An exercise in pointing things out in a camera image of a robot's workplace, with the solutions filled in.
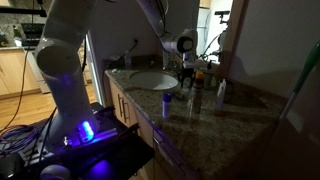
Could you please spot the black kitchen appliance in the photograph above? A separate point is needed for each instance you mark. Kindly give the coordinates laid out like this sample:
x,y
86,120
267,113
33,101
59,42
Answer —
x,y
28,31

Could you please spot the white tapered bottle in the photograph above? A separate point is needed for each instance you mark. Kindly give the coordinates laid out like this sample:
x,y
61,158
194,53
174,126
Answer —
x,y
165,60

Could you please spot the white kitchen oven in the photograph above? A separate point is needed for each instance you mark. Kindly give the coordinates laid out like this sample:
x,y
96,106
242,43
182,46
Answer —
x,y
38,81

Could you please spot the wooden kitchen cabinet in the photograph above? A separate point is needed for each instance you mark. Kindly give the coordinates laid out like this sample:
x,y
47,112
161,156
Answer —
x,y
13,73

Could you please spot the black robot platform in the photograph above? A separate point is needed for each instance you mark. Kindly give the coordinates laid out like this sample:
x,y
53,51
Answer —
x,y
116,153

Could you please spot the chrome sink faucet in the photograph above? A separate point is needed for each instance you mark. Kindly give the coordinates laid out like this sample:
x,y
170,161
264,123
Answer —
x,y
173,68

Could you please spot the green soap pump bottle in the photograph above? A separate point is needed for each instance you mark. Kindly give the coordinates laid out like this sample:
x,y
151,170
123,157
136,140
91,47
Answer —
x,y
208,80

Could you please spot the grey dome object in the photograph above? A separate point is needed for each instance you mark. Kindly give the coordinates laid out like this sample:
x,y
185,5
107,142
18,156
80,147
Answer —
x,y
55,173

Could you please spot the white contact lens case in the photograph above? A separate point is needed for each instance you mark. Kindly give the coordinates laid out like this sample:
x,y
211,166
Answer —
x,y
115,70

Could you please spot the white door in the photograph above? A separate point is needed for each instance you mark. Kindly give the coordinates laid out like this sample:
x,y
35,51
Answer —
x,y
96,80

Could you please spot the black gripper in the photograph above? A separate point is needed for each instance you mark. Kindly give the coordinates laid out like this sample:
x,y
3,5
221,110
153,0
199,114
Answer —
x,y
187,72

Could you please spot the small clear bottle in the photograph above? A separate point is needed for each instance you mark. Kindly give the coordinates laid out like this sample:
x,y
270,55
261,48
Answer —
x,y
220,95

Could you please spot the orange cap spray bottle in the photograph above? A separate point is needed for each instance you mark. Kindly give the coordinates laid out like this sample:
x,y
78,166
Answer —
x,y
197,96

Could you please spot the black red clamp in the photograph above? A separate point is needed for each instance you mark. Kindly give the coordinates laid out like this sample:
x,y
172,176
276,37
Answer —
x,y
133,127
105,110

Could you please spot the white oval sink basin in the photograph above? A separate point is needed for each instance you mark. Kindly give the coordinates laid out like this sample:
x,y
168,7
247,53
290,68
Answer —
x,y
150,80

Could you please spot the wooden vanity cabinet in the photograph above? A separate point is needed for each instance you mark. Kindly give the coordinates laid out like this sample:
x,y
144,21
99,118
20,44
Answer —
x,y
113,96

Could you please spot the wood framed mirror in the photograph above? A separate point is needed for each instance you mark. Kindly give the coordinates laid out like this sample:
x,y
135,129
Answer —
x,y
235,33

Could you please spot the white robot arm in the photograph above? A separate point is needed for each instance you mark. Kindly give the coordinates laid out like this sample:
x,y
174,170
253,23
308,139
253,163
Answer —
x,y
63,83

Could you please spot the blue white toothbrush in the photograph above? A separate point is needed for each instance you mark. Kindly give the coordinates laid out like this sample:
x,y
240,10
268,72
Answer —
x,y
185,91

